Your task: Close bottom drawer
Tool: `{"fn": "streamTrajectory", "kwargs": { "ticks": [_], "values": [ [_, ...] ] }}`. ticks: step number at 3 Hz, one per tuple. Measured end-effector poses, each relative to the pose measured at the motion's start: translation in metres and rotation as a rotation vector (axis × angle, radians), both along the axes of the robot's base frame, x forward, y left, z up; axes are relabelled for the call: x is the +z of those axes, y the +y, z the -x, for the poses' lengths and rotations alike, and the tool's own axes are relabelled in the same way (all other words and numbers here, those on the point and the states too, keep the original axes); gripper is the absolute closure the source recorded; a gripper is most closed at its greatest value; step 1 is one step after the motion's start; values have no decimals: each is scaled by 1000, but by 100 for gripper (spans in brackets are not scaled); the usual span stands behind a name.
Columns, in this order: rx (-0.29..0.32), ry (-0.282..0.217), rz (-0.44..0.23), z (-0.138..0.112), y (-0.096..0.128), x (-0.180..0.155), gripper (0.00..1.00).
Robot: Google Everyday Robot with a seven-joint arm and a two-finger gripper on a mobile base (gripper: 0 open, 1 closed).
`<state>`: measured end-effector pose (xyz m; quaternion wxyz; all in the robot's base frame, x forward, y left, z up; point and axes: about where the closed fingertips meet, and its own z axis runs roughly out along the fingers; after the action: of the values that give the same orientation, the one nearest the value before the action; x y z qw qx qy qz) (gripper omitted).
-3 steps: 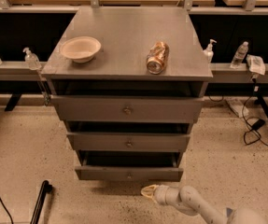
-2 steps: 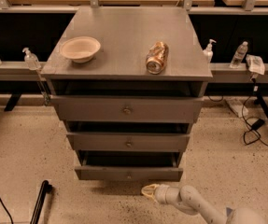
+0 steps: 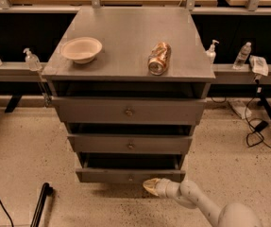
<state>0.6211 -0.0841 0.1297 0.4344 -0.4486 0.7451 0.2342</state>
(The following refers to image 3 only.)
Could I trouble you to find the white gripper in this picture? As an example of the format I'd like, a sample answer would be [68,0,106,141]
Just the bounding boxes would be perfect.
[143,178,181,199]

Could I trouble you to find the grey bottom drawer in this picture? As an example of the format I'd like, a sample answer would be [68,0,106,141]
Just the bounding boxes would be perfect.
[76,152,185,183]

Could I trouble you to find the grey drawer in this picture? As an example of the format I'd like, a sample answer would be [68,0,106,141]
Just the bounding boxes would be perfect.
[76,152,185,183]
[52,96,206,125]
[68,134,193,154]

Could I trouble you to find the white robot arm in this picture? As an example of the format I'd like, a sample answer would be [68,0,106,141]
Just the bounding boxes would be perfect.
[143,178,263,227]

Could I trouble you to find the grey middle drawer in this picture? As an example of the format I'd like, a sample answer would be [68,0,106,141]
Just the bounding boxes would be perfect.
[68,134,193,154]

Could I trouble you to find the grey wooden drawer cabinet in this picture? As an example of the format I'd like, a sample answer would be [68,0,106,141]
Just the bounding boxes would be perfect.
[41,6,216,172]

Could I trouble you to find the grey top drawer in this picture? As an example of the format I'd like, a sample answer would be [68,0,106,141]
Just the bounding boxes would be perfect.
[52,96,206,125]

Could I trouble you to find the black tripod leg left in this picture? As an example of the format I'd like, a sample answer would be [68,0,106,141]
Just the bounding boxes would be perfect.
[30,183,53,227]

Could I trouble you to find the white power strip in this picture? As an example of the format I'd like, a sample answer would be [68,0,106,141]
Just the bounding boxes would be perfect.
[229,100,251,119]

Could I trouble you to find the crushed orange soda can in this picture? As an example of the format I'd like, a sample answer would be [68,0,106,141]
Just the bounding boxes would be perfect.
[147,42,171,76]

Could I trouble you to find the clear pump sanitizer bottle right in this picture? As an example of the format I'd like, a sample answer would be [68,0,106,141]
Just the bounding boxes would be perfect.
[206,40,219,63]

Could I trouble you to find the clear pump sanitizer bottle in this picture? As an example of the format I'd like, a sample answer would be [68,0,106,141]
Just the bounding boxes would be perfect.
[24,48,42,71]
[206,40,219,63]

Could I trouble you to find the beige paper bowl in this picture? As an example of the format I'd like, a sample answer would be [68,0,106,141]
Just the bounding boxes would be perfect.
[60,37,103,64]

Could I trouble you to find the clear plastic water bottle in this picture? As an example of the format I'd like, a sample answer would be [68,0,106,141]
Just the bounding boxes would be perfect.
[232,42,251,70]

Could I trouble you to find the white crumpled cloth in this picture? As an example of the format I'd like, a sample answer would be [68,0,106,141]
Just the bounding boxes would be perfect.
[249,56,269,77]

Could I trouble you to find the clear pump sanitizer bottle left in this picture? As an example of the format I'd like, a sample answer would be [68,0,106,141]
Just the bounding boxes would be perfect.
[24,48,42,71]

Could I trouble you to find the black cable on floor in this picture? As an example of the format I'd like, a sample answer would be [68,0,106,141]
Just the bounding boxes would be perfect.
[244,95,271,151]

